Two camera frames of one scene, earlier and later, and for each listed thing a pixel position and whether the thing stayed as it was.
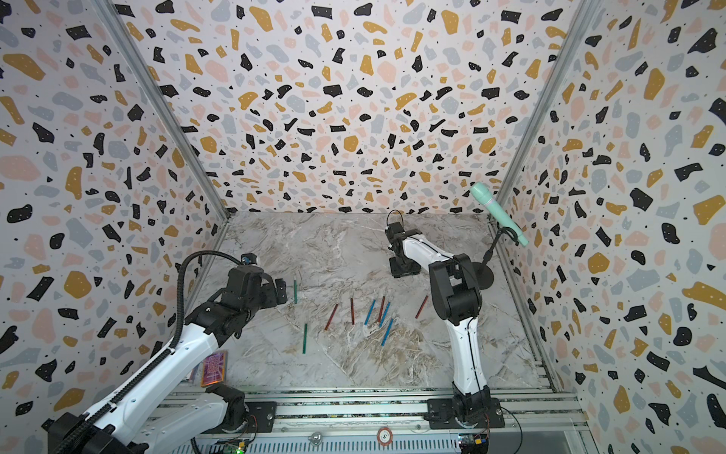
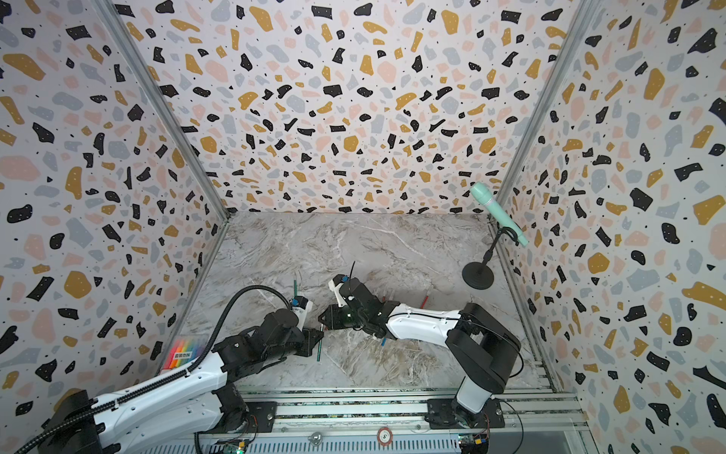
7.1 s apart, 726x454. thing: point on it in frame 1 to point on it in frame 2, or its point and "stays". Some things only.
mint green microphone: x=482 y=194 stays
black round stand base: x=482 y=271 stays
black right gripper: x=396 y=272 to x=336 y=322
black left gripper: x=276 y=297 to x=312 y=336
